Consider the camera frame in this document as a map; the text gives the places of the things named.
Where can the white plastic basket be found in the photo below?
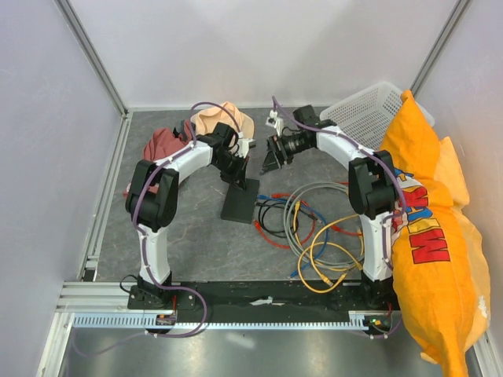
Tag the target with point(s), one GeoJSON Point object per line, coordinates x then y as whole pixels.
{"type": "Point", "coordinates": [363, 119]}

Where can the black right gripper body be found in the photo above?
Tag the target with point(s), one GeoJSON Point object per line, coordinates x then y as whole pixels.
{"type": "Point", "coordinates": [289, 146]}

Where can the red crumpled shirt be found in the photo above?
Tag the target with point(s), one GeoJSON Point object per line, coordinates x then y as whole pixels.
{"type": "Point", "coordinates": [165, 142]}

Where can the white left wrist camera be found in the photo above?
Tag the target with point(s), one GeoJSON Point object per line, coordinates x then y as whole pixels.
{"type": "Point", "coordinates": [244, 145]}

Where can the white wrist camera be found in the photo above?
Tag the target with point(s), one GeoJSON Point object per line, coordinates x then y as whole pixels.
{"type": "Point", "coordinates": [275, 121]}
{"type": "Point", "coordinates": [244, 145]}

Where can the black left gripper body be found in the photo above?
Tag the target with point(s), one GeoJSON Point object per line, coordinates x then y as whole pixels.
{"type": "Point", "coordinates": [229, 166]}

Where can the grey slotted cable duct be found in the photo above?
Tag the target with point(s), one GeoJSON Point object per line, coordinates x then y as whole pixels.
{"type": "Point", "coordinates": [356, 321]}

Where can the peach bucket hat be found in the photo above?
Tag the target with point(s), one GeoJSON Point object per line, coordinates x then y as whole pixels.
{"type": "Point", "coordinates": [206, 120]}

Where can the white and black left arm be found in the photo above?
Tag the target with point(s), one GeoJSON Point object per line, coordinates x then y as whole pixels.
{"type": "Point", "coordinates": [152, 199]}

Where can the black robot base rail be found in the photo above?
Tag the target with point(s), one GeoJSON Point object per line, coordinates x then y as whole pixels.
{"type": "Point", "coordinates": [260, 300]}

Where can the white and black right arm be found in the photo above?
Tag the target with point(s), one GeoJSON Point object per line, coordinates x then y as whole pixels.
{"type": "Point", "coordinates": [373, 190]}

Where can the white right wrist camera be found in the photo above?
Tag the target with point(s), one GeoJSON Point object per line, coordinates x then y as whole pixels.
{"type": "Point", "coordinates": [275, 121]}

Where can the orange cartoon pillow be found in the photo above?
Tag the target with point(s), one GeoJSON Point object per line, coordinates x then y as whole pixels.
{"type": "Point", "coordinates": [441, 277]}

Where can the black network switch box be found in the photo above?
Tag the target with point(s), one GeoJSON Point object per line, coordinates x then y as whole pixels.
{"type": "Point", "coordinates": [239, 205]}

